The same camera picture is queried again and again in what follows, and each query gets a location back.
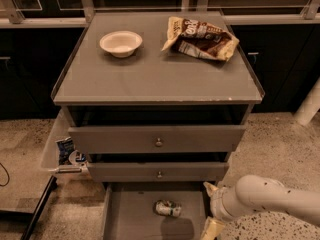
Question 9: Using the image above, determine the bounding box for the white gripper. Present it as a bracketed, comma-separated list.
[200, 182, 234, 240]

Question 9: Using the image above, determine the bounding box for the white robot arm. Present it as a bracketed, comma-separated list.
[210, 85, 320, 240]

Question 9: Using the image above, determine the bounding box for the grey middle drawer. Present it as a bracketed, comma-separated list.
[87, 162, 229, 182]

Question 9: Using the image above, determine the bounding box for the grey drawer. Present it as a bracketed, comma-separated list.
[68, 125, 245, 154]
[87, 162, 229, 182]
[102, 182, 211, 240]

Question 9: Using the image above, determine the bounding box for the round middle drawer knob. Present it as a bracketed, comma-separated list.
[156, 171, 163, 179]

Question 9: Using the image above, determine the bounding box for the round drawer knob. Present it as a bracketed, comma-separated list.
[156, 171, 163, 179]
[155, 138, 163, 147]

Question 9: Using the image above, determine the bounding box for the round top drawer knob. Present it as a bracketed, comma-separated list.
[155, 138, 163, 147]

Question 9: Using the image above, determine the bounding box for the grey bottom drawer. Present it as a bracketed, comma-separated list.
[102, 182, 211, 240]

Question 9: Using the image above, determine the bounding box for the grey drawer cabinet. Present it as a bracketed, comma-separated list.
[50, 11, 266, 240]

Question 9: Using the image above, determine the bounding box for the grey top drawer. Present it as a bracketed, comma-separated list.
[68, 125, 245, 154]

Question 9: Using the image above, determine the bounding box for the blue snack packet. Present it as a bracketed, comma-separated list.
[56, 137, 87, 165]

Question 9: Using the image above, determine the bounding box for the black floor bar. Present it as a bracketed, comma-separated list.
[20, 176, 57, 240]

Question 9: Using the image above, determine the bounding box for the clear plastic bin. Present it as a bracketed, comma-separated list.
[40, 110, 90, 180]

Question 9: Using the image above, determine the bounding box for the brown white chip bag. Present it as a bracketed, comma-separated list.
[162, 16, 239, 61]

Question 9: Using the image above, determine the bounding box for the white paper bowl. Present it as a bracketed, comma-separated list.
[99, 31, 143, 58]

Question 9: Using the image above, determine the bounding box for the white metal railing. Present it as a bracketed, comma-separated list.
[0, 0, 320, 25]

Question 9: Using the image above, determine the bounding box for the black cable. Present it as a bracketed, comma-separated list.
[0, 162, 11, 188]

